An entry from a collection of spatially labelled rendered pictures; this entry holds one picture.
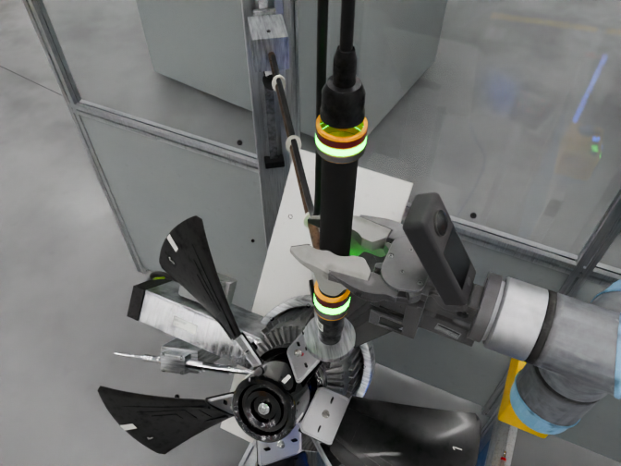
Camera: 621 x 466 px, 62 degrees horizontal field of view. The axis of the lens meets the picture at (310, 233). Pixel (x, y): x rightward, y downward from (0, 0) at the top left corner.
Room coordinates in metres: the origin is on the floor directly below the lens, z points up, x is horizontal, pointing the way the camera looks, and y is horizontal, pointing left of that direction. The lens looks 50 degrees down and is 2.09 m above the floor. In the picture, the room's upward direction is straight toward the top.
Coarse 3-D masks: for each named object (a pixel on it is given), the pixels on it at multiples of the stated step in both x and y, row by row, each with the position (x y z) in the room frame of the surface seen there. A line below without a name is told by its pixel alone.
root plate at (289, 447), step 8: (296, 432) 0.35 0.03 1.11; (280, 440) 0.33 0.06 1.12; (288, 440) 0.33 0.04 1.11; (272, 448) 0.32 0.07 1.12; (280, 448) 0.32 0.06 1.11; (288, 448) 0.32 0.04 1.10; (296, 448) 0.32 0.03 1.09; (264, 456) 0.30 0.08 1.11; (272, 456) 0.31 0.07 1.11; (280, 456) 0.31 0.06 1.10; (288, 456) 0.31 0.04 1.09; (264, 464) 0.29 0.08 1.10
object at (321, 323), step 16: (352, 48) 0.35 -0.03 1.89; (336, 64) 0.35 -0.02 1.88; (352, 64) 0.34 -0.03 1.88; (336, 80) 0.34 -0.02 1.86; (352, 80) 0.34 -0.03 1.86; (336, 96) 0.34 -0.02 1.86; (352, 96) 0.34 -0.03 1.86; (320, 112) 0.35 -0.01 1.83; (336, 112) 0.34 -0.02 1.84; (352, 112) 0.34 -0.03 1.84; (336, 128) 0.33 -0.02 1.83; (320, 320) 0.34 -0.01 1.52; (336, 320) 0.34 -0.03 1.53; (320, 336) 0.34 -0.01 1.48; (336, 336) 0.34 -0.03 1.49
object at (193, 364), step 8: (144, 360) 0.52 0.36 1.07; (152, 360) 0.51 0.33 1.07; (160, 360) 0.51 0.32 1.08; (192, 360) 0.50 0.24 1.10; (200, 360) 0.50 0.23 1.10; (192, 368) 0.48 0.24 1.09; (200, 368) 0.48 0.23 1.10; (208, 368) 0.48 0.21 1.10; (216, 368) 0.48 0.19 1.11; (224, 368) 0.47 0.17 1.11; (232, 368) 0.47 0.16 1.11
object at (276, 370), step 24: (264, 360) 0.46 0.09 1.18; (288, 360) 0.45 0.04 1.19; (240, 384) 0.38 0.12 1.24; (264, 384) 0.38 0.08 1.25; (288, 384) 0.38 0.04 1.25; (312, 384) 0.41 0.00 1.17; (240, 408) 0.35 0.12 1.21; (288, 408) 0.34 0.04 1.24; (264, 432) 0.32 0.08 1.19; (288, 432) 0.31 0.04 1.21
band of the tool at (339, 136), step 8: (320, 120) 0.36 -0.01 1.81; (320, 128) 0.34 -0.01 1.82; (328, 128) 0.37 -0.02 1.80; (352, 128) 0.37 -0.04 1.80; (360, 128) 0.36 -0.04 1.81; (328, 136) 0.33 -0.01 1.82; (336, 136) 0.37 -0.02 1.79; (344, 136) 0.37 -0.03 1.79; (352, 136) 0.33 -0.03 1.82; (360, 136) 0.34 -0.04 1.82
